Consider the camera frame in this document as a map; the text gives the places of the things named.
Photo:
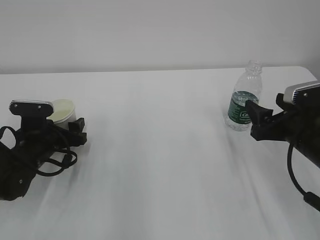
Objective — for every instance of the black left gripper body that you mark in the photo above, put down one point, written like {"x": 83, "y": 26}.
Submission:
{"x": 39, "y": 138}

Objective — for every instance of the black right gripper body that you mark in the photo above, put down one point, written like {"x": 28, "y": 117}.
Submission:
{"x": 282, "y": 127}

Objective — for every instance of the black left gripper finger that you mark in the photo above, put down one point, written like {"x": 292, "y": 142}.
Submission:
{"x": 76, "y": 128}

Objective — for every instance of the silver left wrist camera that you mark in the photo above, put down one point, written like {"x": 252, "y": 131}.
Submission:
{"x": 31, "y": 108}

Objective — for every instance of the white paper cup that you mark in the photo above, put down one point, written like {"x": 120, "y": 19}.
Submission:
{"x": 63, "y": 113}

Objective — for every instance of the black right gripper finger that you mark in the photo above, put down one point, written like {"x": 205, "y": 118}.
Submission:
{"x": 258, "y": 114}
{"x": 285, "y": 106}

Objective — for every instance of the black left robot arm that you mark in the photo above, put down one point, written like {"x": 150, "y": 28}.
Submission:
{"x": 16, "y": 174}

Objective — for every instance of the clear water bottle green label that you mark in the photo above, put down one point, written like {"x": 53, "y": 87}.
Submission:
{"x": 248, "y": 87}

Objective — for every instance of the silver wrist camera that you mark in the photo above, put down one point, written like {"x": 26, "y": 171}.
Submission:
{"x": 295, "y": 94}
{"x": 31, "y": 108}

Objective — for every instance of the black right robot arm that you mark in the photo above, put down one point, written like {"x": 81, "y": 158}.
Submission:
{"x": 307, "y": 139}

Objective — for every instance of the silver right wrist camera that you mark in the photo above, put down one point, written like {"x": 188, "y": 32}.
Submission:
{"x": 295, "y": 94}

